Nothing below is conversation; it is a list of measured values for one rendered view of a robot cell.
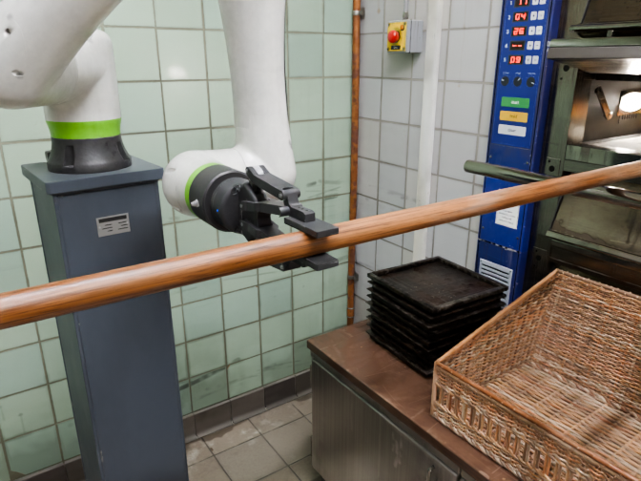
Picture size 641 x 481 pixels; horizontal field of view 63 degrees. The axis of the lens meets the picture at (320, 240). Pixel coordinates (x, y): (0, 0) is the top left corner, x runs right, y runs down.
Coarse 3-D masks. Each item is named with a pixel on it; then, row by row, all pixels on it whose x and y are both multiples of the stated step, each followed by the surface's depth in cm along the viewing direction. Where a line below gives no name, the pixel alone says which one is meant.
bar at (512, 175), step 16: (496, 176) 113; (512, 176) 110; (528, 176) 107; (544, 176) 105; (576, 192) 99; (592, 192) 97; (608, 192) 94; (624, 192) 92; (640, 192) 91; (640, 208) 90
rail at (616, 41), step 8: (552, 40) 121; (560, 40) 120; (568, 40) 119; (576, 40) 117; (584, 40) 116; (592, 40) 114; (600, 40) 113; (608, 40) 111; (616, 40) 110; (624, 40) 109; (632, 40) 107; (640, 40) 106
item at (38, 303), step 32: (640, 160) 99; (512, 192) 77; (544, 192) 81; (352, 224) 62; (384, 224) 64; (416, 224) 67; (192, 256) 52; (224, 256) 53; (256, 256) 54; (288, 256) 57; (32, 288) 44; (64, 288) 45; (96, 288) 46; (128, 288) 48; (160, 288) 50; (0, 320) 42; (32, 320) 44
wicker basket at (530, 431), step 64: (512, 320) 136; (576, 320) 138; (640, 320) 126; (448, 384) 119; (512, 384) 137; (576, 384) 137; (640, 384) 125; (512, 448) 115; (576, 448) 95; (640, 448) 115
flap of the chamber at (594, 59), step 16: (560, 48) 120; (576, 48) 117; (592, 48) 114; (608, 48) 111; (624, 48) 109; (640, 48) 106; (576, 64) 124; (592, 64) 121; (608, 64) 118; (624, 64) 115; (640, 64) 112
